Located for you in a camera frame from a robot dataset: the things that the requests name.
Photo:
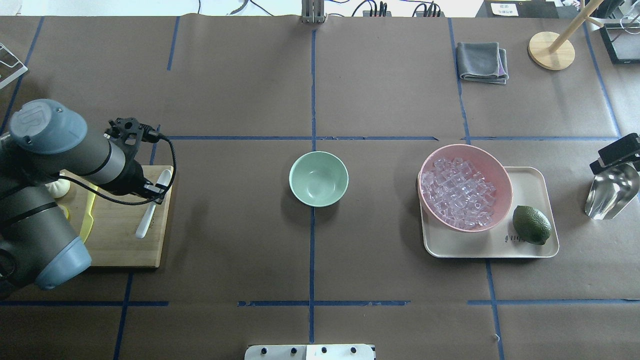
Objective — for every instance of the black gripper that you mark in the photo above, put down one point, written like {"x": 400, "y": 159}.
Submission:
{"x": 131, "y": 178}

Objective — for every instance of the white plastic spoon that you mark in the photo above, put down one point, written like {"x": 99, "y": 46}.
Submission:
{"x": 147, "y": 215}

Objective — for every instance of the clear ice cubes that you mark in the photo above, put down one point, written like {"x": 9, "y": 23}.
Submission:
{"x": 458, "y": 193}

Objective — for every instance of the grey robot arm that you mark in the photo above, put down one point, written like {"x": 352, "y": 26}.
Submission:
{"x": 45, "y": 138}

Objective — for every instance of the mint green bowl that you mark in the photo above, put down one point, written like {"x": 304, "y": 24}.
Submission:
{"x": 318, "y": 179}

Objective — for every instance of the pink bowl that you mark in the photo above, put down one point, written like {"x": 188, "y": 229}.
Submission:
{"x": 484, "y": 162}

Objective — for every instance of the steel ice scoop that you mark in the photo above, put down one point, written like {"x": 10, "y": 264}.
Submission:
{"x": 611, "y": 191}

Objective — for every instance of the white steamed bun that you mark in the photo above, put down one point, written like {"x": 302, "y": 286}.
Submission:
{"x": 59, "y": 188}

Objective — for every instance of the yellow plastic knife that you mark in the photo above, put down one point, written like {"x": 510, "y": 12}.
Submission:
{"x": 88, "y": 219}

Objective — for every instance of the bamboo cutting board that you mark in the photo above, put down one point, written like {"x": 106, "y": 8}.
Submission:
{"x": 112, "y": 241}

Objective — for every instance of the white cup rack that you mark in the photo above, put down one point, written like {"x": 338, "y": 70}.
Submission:
{"x": 11, "y": 68}

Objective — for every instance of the black power strip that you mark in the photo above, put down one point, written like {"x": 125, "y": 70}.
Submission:
{"x": 377, "y": 9}

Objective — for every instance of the folded grey cloth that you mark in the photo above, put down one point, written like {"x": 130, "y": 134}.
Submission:
{"x": 483, "y": 62}

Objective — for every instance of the cream plastic tray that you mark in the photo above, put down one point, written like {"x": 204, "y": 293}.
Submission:
{"x": 501, "y": 241}

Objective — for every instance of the green lime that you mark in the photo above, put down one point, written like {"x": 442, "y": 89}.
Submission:
{"x": 531, "y": 225}

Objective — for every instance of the wooden mug tree stand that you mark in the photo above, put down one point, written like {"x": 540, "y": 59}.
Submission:
{"x": 554, "y": 51}

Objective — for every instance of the black framed tray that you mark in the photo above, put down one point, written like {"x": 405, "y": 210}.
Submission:
{"x": 621, "y": 44}

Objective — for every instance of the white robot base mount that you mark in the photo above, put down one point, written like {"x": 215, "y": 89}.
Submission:
{"x": 349, "y": 351}

